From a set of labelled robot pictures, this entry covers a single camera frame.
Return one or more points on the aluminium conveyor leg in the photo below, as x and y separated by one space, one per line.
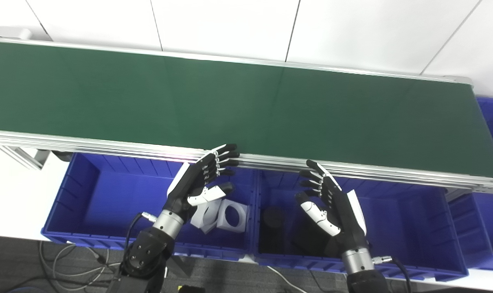
456 192
40 158

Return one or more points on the white square part with hole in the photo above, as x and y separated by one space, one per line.
244 228
201 221

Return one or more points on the blue bin with black parts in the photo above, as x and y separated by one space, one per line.
405 232

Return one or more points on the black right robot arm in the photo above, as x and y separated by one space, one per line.
358 262

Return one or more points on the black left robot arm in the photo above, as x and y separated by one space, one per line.
148 252

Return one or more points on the grey conveyor end housing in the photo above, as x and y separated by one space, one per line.
10 32

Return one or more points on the blue bin with white parts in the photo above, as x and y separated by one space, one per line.
120 211

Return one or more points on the black object on floor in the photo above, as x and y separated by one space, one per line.
191 290

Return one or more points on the green conveyor belt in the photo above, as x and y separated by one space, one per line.
108 147
230 101

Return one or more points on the black cylinder part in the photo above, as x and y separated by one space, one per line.
272 215

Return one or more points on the blue bin at conveyor end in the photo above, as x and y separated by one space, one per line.
478 228

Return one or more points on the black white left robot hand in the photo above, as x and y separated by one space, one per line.
189 183

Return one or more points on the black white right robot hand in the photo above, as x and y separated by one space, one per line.
344 215

